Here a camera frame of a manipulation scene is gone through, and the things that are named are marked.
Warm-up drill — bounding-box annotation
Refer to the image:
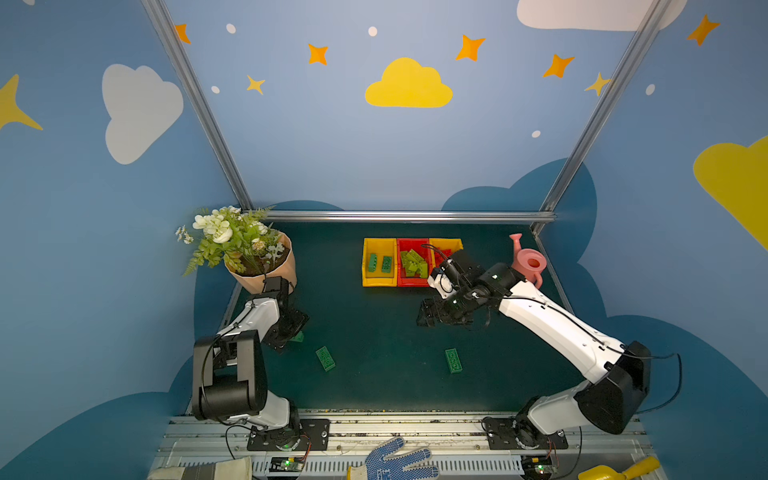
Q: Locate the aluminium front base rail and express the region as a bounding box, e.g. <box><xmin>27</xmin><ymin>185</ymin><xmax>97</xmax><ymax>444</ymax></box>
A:
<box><xmin>151</xmin><ymin>410</ymin><xmax>655</xmax><ymax>479</ymax></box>

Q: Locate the left aluminium frame post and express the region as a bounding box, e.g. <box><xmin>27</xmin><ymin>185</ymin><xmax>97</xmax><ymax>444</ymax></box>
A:
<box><xmin>141</xmin><ymin>0</ymin><xmax>254</xmax><ymax>210</ymax></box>

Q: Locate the artificial white flower plant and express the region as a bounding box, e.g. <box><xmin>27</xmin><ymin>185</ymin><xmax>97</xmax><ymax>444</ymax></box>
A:
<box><xmin>175</xmin><ymin>206</ymin><xmax>291</xmax><ymax>277</ymax></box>

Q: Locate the yellow storage bin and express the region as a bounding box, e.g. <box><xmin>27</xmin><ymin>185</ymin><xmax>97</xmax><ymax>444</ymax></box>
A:
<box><xmin>361</xmin><ymin>238</ymin><xmax>398</xmax><ymax>287</ymax></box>
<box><xmin>430</xmin><ymin>238</ymin><xmax>464</xmax><ymax>254</ymax></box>

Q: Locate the dark green lego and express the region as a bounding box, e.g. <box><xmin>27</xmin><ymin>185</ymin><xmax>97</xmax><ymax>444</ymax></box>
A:
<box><xmin>316</xmin><ymin>346</ymin><xmax>336</xmax><ymax>372</ymax></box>
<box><xmin>445</xmin><ymin>348</ymin><xmax>463</xmax><ymax>374</ymax></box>
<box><xmin>381</xmin><ymin>256</ymin><xmax>393</xmax><ymax>274</ymax></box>

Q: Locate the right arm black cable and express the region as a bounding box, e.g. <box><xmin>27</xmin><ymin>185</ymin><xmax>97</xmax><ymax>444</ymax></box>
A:
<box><xmin>419</xmin><ymin>242</ymin><xmax>683</xmax><ymax>475</ymax></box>

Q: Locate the left yellow storage bin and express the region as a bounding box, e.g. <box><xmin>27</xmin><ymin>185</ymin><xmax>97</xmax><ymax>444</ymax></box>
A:
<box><xmin>361</xmin><ymin>238</ymin><xmax>398</xmax><ymax>287</ymax></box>

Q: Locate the aluminium back frame rail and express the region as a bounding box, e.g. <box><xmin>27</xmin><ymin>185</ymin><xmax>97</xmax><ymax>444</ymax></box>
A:
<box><xmin>267</xmin><ymin>210</ymin><xmax>556</xmax><ymax>225</ymax></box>

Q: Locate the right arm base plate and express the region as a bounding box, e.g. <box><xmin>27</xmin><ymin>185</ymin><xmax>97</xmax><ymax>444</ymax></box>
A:
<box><xmin>481</xmin><ymin>416</ymin><xmax>568</xmax><ymax>450</ymax></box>

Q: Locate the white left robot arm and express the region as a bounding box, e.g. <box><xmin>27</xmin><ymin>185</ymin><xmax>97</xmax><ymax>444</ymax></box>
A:
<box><xmin>192</xmin><ymin>277</ymin><xmax>309</xmax><ymax>433</ymax></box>

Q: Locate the right yellow storage bin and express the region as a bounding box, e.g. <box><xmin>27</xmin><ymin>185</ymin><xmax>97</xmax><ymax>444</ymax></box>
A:
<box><xmin>430</xmin><ymin>238</ymin><xmax>464</xmax><ymax>254</ymax></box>

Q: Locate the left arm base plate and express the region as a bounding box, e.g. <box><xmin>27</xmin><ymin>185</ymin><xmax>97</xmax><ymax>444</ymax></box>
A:
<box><xmin>246</xmin><ymin>418</ymin><xmax>331</xmax><ymax>452</ymax></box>

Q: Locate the yellow plastic scoop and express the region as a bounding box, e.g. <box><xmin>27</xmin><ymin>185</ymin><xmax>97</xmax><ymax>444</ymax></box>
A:
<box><xmin>577</xmin><ymin>455</ymin><xmax>661</xmax><ymax>480</ymax></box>

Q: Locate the right aluminium frame post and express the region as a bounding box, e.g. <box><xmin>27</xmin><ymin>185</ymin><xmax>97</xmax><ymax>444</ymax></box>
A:
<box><xmin>531</xmin><ymin>0</ymin><xmax>672</xmax><ymax>238</ymax></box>

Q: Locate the aluminium frame post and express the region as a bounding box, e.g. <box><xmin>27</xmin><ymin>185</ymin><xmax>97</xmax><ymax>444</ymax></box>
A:
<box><xmin>531</xmin><ymin>0</ymin><xmax>672</xmax><ymax>238</ymax></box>
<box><xmin>141</xmin><ymin>0</ymin><xmax>254</xmax><ymax>210</ymax></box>

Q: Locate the red middle storage bin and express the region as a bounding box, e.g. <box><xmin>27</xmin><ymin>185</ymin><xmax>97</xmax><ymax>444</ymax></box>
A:
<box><xmin>396</xmin><ymin>238</ymin><xmax>434</xmax><ymax>287</ymax></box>

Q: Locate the right green circuit board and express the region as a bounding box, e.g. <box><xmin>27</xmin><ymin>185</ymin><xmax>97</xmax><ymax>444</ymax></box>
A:
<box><xmin>521</xmin><ymin>456</ymin><xmax>557</xmax><ymax>480</ymax></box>

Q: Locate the dark green lego bottom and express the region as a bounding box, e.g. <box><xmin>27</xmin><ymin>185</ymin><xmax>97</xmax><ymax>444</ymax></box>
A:
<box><xmin>445</xmin><ymin>348</ymin><xmax>463</xmax><ymax>374</ymax></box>

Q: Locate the blue dotted work glove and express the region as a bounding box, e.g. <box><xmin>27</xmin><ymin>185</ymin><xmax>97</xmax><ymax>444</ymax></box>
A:
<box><xmin>358</xmin><ymin>437</ymin><xmax>440</xmax><ymax>480</ymax></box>

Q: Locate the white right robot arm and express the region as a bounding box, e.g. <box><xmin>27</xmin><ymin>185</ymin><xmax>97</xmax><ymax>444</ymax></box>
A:
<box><xmin>417</xmin><ymin>250</ymin><xmax>651</xmax><ymax>449</ymax></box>

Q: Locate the green circuit board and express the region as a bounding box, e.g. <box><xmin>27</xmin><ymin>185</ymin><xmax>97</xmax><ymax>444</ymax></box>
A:
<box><xmin>269</xmin><ymin>457</ymin><xmax>305</xmax><ymax>473</ymax></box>
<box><xmin>521</xmin><ymin>456</ymin><xmax>557</xmax><ymax>480</ymax></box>

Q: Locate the left green circuit board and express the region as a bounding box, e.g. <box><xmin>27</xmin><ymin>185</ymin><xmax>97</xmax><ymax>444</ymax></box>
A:
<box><xmin>269</xmin><ymin>457</ymin><xmax>305</xmax><ymax>473</ymax></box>

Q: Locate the pink watering can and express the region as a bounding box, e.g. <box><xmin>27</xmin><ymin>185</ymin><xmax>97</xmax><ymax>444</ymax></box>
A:
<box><xmin>510</xmin><ymin>233</ymin><xmax>547</xmax><ymax>289</ymax></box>

